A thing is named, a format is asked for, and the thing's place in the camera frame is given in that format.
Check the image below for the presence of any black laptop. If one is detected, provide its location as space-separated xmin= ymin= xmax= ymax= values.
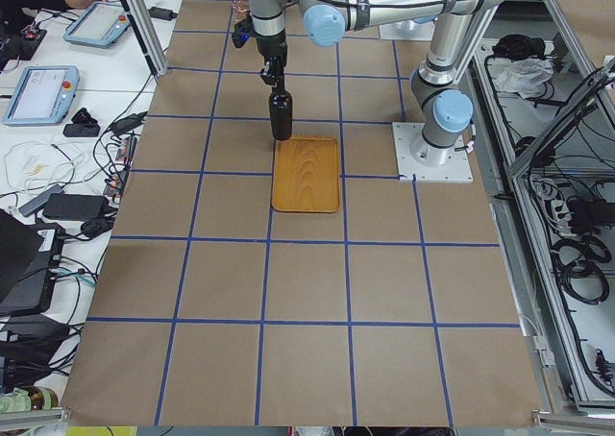
xmin=1 ymin=211 xmax=64 ymax=317

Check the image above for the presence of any blue teach pendant far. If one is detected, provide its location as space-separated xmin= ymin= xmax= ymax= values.
xmin=63 ymin=2 xmax=130 ymax=48

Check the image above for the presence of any blue teach pendant near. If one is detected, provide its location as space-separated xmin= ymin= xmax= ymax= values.
xmin=2 ymin=65 xmax=80 ymax=127

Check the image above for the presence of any black power brick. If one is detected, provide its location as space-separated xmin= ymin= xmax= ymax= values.
xmin=42 ymin=194 xmax=109 ymax=221

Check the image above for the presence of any blue teach pendant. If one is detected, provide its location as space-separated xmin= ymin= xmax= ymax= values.
xmin=63 ymin=2 xmax=130 ymax=48
xmin=2 ymin=65 xmax=80 ymax=127

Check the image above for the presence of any aluminium frame post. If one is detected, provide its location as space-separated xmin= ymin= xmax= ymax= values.
xmin=119 ymin=0 xmax=168 ymax=79

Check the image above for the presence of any black small device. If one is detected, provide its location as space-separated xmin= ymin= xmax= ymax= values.
xmin=62 ymin=108 xmax=101 ymax=137

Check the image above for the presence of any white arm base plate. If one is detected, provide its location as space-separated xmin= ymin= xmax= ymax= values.
xmin=379 ymin=20 xmax=435 ymax=42
xmin=392 ymin=122 xmax=473 ymax=183

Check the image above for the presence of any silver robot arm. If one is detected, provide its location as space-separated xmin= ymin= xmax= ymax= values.
xmin=233 ymin=0 xmax=504 ymax=167

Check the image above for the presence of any black cable coil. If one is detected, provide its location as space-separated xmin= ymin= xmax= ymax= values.
xmin=550 ymin=236 xmax=614 ymax=307

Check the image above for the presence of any crumpled white cloth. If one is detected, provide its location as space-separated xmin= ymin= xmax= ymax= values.
xmin=494 ymin=58 xmax=554 ymax=99

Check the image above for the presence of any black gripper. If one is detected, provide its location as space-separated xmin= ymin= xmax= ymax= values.
xmin=256 ymin=31 xmax=287 ymax=88

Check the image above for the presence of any black power adapter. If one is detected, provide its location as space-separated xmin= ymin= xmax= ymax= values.
xmin=148 ymin=7 xmax=178 ymax=21

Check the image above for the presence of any wooden tray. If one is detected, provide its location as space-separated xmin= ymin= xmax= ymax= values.
xmin=271 ymin=135 xmax=340 ymax=213

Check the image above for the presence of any dark wine bottle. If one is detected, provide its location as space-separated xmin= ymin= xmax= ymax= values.
xmin=268 ymin=82 xmax=293 ymax=141

